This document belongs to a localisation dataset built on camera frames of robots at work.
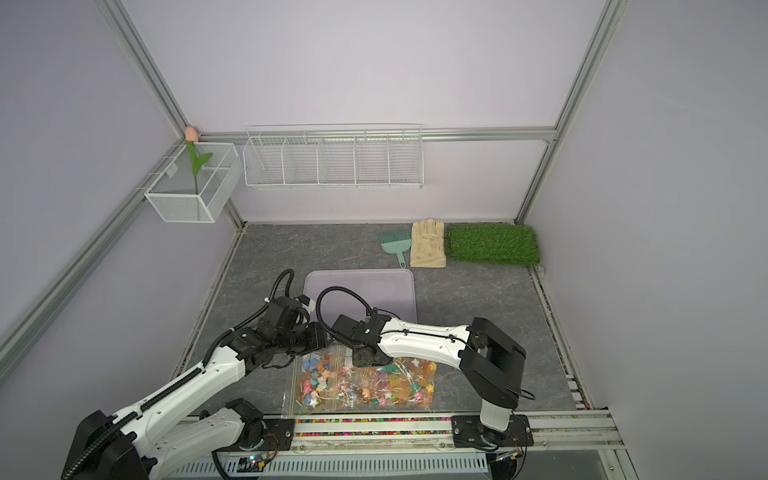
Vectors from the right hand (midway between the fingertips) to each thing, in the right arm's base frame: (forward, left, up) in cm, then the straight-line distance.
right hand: (366, 355), depth 82 cm
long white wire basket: (+58, +12, +25) cm, 64 cm away
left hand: (+2, +9, +6) cm, 11 cm away
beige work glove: (+45, -21, -5) cm, 50 cm away
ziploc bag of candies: (-6, -10, -3) cm, 12 cm away
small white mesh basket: (+33, +49, +31) cm, 67 cm away
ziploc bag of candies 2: (-6, +11, -3) cm, 13 cm away
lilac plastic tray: (+25, -8, -7) cm, 27 cm away
